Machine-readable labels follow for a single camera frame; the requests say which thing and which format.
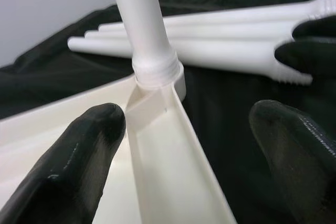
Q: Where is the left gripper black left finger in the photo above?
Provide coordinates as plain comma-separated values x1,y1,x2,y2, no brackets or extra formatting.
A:
0,102,125,224

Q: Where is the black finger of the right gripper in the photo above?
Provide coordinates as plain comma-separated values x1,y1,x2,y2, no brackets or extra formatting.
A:
274,39,336,74
292,15,336,40

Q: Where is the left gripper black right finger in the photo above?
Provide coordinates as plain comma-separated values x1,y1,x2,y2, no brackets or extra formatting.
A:
248,100,336,224

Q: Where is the white plastic table top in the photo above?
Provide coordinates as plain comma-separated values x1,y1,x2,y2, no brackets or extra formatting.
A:
0,64,238,224

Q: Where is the black cloth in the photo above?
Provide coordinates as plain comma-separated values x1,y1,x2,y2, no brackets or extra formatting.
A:
0,0,336,224

